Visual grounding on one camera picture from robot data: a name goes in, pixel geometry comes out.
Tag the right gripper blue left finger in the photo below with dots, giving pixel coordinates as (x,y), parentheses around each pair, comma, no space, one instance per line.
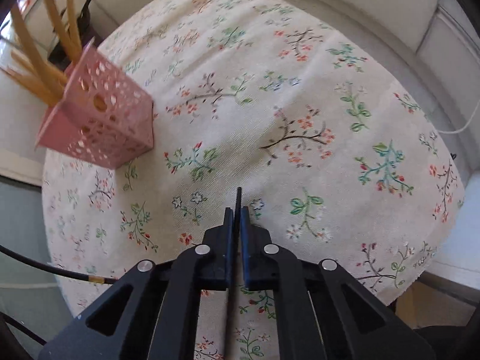
(218,272)

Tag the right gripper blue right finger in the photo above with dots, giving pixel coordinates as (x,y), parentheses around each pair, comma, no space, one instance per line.
(256,267)

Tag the black chopstick gold band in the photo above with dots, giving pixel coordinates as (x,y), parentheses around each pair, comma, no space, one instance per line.
(233,262)

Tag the light bamboo chopstick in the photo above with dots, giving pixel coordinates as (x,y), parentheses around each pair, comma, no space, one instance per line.
(31,50)

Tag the floral tablecloth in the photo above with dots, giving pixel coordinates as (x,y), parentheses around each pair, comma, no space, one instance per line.
(333,155)

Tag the pink perforated utensil basket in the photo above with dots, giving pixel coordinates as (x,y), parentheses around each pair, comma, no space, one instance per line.
(105,118)

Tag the dark brown woven bin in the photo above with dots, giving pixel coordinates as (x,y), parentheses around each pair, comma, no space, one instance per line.
(60,59)

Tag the black wok with lid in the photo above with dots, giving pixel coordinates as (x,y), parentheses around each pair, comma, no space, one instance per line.
(83,21)

